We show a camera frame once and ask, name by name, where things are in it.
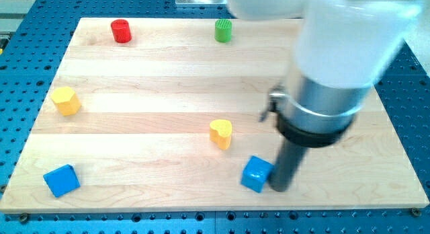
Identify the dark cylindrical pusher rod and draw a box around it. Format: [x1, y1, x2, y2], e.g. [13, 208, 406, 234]
[269, 139, 308, 192]

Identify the red cylinder block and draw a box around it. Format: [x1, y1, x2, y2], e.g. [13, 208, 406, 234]
[111, 19, 132, 43]

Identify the light wooden board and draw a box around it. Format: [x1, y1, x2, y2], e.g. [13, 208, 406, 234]
[1, 18, 429, 214]

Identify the green cylinder block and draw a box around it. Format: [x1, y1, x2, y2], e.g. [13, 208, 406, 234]
[214, 19, 232, 43]

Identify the yellow heart block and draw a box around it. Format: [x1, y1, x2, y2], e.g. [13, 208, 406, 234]
[209, 119, 232, 150]

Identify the yellow hexagon block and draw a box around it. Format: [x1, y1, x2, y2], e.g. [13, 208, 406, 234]
[50, 86, 81, 116]

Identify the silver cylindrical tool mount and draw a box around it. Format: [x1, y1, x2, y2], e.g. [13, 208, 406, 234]
[259, 67, 370, 148]

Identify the blue cube bottom left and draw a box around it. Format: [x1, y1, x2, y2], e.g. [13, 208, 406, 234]
[43, 164, 81, 198]

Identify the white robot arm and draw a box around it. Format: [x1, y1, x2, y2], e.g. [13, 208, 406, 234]
[227, 0, 429, 192]

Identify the blue cube near rod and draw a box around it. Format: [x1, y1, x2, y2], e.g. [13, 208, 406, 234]
[241, 156, 273, 193]

